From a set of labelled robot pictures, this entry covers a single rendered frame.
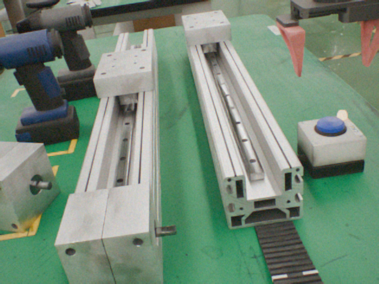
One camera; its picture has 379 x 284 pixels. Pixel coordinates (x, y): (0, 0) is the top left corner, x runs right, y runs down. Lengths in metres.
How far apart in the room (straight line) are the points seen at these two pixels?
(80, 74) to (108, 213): 0.62
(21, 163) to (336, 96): 0.62
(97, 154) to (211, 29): 0.52
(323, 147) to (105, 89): 0.41
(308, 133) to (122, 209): 0.31
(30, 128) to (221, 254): 0.49
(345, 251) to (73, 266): 0.32
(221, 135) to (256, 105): 0.11
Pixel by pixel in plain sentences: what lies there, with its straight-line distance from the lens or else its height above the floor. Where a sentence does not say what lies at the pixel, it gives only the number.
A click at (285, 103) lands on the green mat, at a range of 0.89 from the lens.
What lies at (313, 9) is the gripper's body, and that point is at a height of 1.03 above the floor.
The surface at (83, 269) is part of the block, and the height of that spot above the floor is 0.83.
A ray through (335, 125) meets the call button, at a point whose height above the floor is 0.85.
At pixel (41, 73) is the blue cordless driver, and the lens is 0.84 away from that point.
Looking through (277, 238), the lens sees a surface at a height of 0.79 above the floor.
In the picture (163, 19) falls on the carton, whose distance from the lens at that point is 3.93.
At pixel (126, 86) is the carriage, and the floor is 0.88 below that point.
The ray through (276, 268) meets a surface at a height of 0.79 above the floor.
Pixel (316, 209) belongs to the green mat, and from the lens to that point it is 0.60.
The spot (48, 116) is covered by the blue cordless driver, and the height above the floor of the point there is 0.84.
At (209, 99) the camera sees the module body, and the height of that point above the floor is 0.86.
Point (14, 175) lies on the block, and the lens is 0.63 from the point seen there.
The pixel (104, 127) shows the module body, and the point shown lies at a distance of 0.69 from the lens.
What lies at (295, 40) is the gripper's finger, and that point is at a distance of 0.56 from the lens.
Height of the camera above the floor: 1.16
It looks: 29 degrees down
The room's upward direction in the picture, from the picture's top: 9 degrees counter-clockwise
